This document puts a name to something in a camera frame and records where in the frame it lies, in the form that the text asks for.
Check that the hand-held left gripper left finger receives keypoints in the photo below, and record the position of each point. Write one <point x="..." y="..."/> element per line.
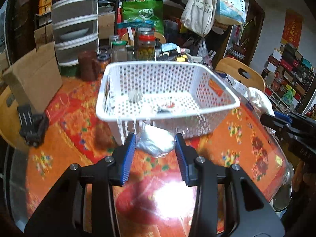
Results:
<point x="128" y="158"/>

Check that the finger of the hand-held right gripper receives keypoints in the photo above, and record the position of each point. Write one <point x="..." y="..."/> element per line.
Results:
<point x="270" y="121"/>
<point x="282" y="116"/>

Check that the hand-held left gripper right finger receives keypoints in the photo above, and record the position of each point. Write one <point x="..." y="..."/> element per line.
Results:
<point x="181" y="158"/>

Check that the white plastic bag bundle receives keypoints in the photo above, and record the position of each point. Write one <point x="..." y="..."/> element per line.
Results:
<point x="259" y="101"/>

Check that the clear plastic packet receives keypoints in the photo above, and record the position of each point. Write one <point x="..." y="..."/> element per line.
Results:
<point x="154" y="140"/>

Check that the red and white label packet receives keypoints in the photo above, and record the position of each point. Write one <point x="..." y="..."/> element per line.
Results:
<point x="167" y="106"/>

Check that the white ribbed small cup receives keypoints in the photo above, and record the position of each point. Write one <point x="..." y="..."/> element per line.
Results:
<point x="134" y="95"/>

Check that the white perforated plastic basket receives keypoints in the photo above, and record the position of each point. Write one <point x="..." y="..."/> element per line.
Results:
<point x="158" y="79"/>

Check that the shelf with boxes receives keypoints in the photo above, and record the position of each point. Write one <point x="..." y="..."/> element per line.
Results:
<point x="288" y="71"/>

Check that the red printed tablecloth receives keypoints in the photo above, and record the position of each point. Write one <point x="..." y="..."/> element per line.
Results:
<point x="74" y="133"/>

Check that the potted plant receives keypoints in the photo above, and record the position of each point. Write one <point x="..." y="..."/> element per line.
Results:
<point x="246" y="37"/>

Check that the clear plastic bag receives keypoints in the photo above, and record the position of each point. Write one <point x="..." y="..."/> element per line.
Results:
<point x="205" y="53"/>

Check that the dark red sauce jar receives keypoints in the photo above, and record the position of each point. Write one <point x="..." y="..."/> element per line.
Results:
<point x="87" y="65"/>

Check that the black clamp stand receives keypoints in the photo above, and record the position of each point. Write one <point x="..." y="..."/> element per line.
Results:
<point x="32" y="126"/>

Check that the glass jar with green lid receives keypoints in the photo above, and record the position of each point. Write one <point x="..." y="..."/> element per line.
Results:
<point x="119" y="53"/>

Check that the glass jar with red lid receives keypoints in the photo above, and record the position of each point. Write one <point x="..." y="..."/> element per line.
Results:
<point x="146" y="49"/>

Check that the light blue packet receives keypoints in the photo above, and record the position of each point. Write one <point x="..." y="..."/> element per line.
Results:
<point x="169" y="47"/>

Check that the small clear jar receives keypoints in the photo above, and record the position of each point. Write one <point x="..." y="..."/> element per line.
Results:
<point x="114" y="39"/>

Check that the blue printed paper bag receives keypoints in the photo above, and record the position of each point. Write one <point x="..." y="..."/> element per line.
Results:
<point x="230" y="5"/>

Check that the open cardboard box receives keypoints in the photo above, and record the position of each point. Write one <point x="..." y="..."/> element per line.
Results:
<point x="32" y="79"/>

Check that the plain wooden chair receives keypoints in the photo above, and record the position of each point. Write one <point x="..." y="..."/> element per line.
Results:
<point x="8" y="118"/>

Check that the clear glass jar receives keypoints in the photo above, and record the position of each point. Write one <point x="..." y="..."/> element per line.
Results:
<point x="144" y="31"/>

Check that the beige canvas tote bag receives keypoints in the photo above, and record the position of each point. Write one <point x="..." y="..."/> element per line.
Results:
<point x="200" y="12"/>

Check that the brown cardboard box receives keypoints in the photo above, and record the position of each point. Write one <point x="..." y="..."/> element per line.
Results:
<point x="106" y="26"/>

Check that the green shopping bag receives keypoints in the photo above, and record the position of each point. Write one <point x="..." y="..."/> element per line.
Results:
<point x="143" y="14"/>

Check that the stacked drawer organiser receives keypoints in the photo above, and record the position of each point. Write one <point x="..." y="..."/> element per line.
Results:
<point x="74" y="22"/>

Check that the red wall poster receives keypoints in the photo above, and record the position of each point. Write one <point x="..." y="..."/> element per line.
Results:
<point x="292" y="28"/>

